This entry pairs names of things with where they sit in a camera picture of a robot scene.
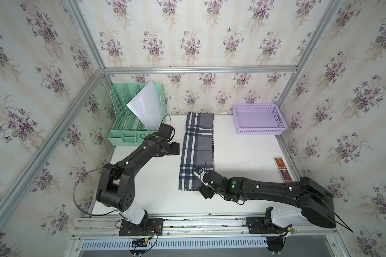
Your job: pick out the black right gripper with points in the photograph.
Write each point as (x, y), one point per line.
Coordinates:
(204, 193)

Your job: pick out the green mesh file organizer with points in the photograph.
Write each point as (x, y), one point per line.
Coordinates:
(128, 130)

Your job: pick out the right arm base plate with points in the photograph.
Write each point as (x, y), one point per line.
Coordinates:
(261, 225)

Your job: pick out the purple plastic basket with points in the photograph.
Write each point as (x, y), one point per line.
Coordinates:
(262, 118)

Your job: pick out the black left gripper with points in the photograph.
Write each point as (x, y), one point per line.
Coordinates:
(175, 149)

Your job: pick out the red rectangular packet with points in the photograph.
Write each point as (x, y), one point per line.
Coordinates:
(283, 170)

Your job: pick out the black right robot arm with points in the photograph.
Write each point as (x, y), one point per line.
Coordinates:
(315, 202)

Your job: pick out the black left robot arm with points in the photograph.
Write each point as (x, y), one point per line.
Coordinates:
(116, 188)

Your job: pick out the small circuit board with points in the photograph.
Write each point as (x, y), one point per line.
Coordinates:
(139, 243)

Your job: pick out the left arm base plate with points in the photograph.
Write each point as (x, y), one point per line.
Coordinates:
(148, 227)

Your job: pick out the grey plaid pillowcase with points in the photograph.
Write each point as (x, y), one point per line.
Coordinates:
(197, 150)

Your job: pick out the white paper sheets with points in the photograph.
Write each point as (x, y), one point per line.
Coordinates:
(146, 106)

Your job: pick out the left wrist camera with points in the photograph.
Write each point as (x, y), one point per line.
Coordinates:
(166, 131)

